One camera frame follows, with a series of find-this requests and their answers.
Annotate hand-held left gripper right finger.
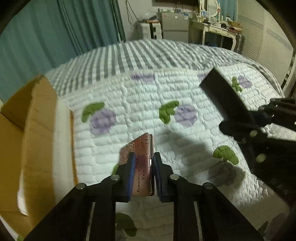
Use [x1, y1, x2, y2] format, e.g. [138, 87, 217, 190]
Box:
[153, 152, 265, 241]

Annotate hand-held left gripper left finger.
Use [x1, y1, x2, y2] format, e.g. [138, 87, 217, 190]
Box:
[24, 152, 136, 241]

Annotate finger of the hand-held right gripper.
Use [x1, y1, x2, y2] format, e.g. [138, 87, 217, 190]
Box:
[199, 67, 257, 141]
[252, 98, 296, 127]

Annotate pink glitter case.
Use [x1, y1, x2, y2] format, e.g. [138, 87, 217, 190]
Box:
[119, 133, 156, 197]

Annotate cardboard box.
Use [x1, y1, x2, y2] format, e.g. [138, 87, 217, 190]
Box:
[0, 74, 78, 234]

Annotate dark suitcase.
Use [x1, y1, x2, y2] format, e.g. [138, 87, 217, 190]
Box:
[231, 32, 245, 55]

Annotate white dressing table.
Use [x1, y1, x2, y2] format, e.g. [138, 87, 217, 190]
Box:
[188, 19, 240, 50]

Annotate white louvred wardrobe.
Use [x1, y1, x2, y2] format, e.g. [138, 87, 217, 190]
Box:
[236, 0, 295, 91]

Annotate silver refrigerator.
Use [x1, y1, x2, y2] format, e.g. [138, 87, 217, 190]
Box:
[157, 11, 190, 43]

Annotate narrow green curtain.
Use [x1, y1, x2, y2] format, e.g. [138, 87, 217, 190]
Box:
[218, 0, 240, 20]

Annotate white oval vanity mirror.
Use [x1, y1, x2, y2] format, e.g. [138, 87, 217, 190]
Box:
[199, 0, 221, 18]

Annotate grey checked bedspread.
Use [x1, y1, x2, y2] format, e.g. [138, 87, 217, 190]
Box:
[44, 39, 286, 98]

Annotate white suitcase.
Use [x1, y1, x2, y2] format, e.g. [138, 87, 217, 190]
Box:
[136, 20, 163, 40]

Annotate wide green curtain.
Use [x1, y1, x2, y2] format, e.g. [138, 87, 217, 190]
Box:
[0, 0, 126, 100]

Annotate black wall television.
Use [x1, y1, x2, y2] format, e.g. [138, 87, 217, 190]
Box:
[154, 0, 199, 7]

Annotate hanging black cables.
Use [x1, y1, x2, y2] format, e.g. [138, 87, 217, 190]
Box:
[125, 0, 139, 26]

